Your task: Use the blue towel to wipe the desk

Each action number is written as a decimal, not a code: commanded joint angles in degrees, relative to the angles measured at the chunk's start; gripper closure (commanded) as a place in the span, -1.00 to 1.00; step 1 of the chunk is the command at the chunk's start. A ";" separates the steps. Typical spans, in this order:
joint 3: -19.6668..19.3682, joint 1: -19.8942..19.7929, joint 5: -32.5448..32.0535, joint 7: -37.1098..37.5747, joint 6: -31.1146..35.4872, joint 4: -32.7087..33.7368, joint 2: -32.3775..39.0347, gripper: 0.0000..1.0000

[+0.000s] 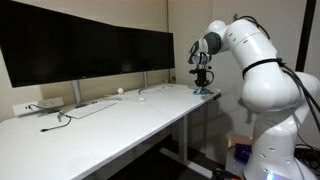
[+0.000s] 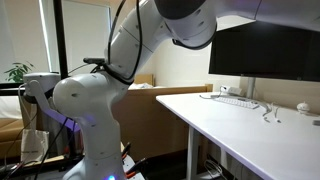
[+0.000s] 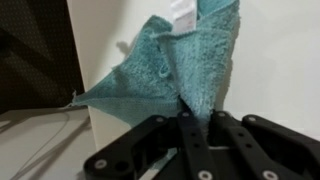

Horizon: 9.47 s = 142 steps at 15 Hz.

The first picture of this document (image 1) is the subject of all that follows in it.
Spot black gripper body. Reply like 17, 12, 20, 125
196, 73, 210, 83

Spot blue terry towel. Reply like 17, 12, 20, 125
192, 87, 215, 97

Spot white robot base platform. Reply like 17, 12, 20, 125
225, 146, 254, 180

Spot white desk leg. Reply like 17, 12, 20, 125
159, 114, 214, 179

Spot grey monitor stand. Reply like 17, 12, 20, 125
142, 70, 150, 88
70, 79, 89, 108

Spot cardboard box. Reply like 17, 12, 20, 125
228, 133, 254, 148

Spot blue electronic device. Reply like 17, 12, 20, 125
234, 143, 252, 164

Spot small white ball figure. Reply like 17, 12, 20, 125
116, 87, 126, 101

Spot black vertical pole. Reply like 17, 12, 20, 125
295, 0, 318, 73

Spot white keyboard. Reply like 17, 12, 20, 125
63, 99, 118, 120

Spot large black monitor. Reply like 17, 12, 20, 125
0, 0, 124, 88

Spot white power strip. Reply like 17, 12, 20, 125
12, 96, 65, 117

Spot white desk cable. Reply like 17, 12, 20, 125
138, 84, 175, 95

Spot black floor cables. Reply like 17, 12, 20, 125
293, 143, 320, 174

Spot black desk cable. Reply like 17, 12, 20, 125
40, 111, 73, 132

